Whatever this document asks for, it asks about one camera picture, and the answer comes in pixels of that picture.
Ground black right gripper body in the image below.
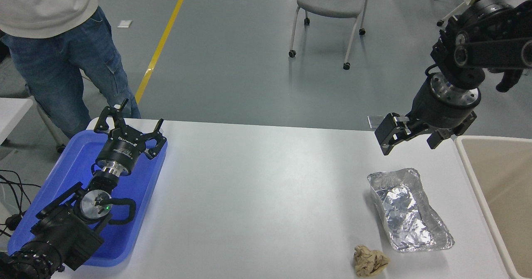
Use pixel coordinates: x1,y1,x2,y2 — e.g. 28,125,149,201
407,79,478,135

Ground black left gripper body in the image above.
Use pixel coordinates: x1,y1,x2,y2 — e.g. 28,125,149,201
96,126,147,176

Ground silver foil tray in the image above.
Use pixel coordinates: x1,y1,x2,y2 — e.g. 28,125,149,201
367,168,456,253

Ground blue plastic tray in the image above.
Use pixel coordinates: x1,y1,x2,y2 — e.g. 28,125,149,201
7,129,168,268

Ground large pale bin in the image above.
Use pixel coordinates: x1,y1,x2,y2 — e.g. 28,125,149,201
454,135,532,279

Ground white-legged chair on casters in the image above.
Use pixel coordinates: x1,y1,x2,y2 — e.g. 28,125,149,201
431,0,474,27

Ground small white side table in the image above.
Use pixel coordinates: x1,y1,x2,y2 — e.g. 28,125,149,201
0,97,34,144

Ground black plug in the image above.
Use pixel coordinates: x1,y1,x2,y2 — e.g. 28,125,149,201
4,214,23,232

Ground crumpled tan paper ball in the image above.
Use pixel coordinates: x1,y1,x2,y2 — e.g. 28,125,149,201
353,245,391,278

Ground black floor cable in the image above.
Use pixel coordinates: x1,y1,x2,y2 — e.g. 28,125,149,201
0,170,42,238

